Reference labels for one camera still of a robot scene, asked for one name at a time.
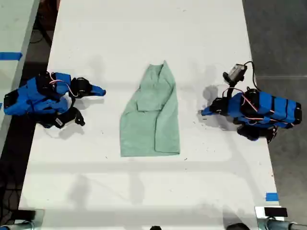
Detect pale green T-shirt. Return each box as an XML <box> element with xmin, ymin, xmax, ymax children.
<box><xmin>119</xmin><ymin>60</ymin><xmax>181</xmax><ymax>158</ymax></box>

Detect long blue tape strip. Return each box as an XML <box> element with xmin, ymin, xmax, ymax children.
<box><xmin>0</xmin><ymin>52</ymin><xmax>24</xmax><ymax>61</ymax></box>

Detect pale side table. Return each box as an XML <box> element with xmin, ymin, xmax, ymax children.
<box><xmin>0</xmin><ymin>0</ymin><xmax>41</xmax><ymax>155</ymax></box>

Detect white mounting plate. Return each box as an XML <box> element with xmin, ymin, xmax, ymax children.
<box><xmin>254</xmin><ymin>206</ymin><xmax>285</xmax><ymax>219</ymax></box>

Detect large black knob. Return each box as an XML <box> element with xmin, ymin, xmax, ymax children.
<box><xmin>226</xmin><ymin>222</ymin><xmax>251</xmax><ymax>230</ymax></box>

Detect small black box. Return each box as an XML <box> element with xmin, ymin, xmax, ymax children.
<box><xmin>263</xmin><ymin>207</ymin><xmax>288</xmax><ymax>218</ymax></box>
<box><xmin>17</xmin><ymin>209</ymin><xmax>36</xmax><ymax>220</ymax></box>

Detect grey metal clamp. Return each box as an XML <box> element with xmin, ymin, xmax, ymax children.
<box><xmin>257</xmin><ymin>218</ymin><xmax>307</xmax><ymax>230</ymax></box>
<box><xmin>0</xmin><ymin>220</ymin><xmax>35</xmax><ymax>230</ymax></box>

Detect short black camera stalk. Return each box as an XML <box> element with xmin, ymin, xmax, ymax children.
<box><xmin>222</xmin><ymin>82</ymin><xmax>237</xmax><ymax>99</ymax></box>

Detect red white arm wire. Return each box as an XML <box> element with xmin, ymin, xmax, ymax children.
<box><xmin>240</xmin><ymin>93</ymin><xmax>295</xmax><ymax>126</ymax></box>
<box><xmin>47</xmin><ymin>71</ymin><xmax>80</xmax><ymax>98</ymax></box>

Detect black camera box with label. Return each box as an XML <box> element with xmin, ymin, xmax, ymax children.
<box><xmin>51</xmin><ymin>106</ymin><xmax>86</xmax><ymax>130</ymax></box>

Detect black grey camera box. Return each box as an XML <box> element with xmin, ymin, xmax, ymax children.
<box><xmin>223</xmin><ymin>63</ymin><xmax>248</xmax><ymax>85</ymax></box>

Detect black camera cable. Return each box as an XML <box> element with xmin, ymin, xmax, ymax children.
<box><xmin>243</xmin><ymin>61</ymin><xmax>261</xmax><ymax>93</ymax></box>

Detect black floor cable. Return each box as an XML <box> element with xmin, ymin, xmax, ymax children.
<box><xmin>29</xmin><ymin>28</ymin><xmax>52</xmax><ymax>47</ymax></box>

